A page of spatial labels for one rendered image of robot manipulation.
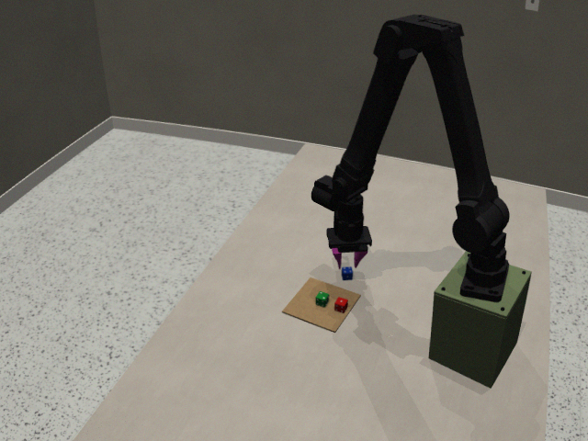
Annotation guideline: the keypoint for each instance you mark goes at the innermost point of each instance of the tan flat mat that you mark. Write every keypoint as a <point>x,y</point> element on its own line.
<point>303,306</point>

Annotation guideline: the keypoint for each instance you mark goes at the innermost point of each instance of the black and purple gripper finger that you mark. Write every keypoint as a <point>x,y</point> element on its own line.
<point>337,256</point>
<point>359,258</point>

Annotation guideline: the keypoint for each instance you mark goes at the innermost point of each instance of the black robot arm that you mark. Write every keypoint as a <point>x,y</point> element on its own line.
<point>481,213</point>

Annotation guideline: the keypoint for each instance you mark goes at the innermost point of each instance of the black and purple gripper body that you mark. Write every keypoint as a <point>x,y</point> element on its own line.
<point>349,238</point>

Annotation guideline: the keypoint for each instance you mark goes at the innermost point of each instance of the red die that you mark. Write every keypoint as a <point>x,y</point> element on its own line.
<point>341,305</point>

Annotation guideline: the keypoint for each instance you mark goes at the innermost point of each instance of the blue die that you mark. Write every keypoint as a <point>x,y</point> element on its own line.
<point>347,273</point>

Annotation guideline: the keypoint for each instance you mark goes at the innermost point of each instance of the green die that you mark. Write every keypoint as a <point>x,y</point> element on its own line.
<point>322,299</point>

